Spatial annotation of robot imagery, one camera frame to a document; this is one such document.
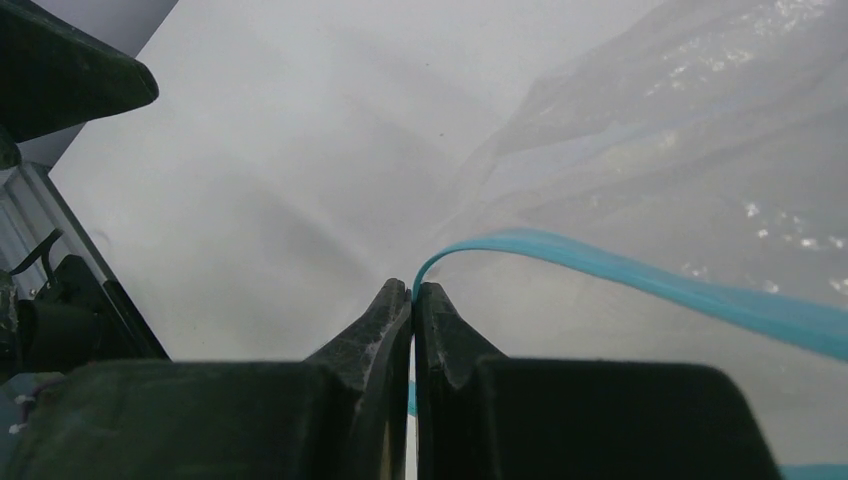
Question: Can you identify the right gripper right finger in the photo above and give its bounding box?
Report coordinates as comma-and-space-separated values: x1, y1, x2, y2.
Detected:
413, 283, 781, 479

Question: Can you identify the clear zip top bag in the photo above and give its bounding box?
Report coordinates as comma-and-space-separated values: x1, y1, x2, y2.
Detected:
404, 0, 848, 480

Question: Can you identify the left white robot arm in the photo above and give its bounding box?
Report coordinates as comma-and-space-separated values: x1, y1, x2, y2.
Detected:
1, 1, 166, 378

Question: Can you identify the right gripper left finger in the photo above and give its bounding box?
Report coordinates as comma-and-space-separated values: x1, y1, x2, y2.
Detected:
1, 279, 411, 479

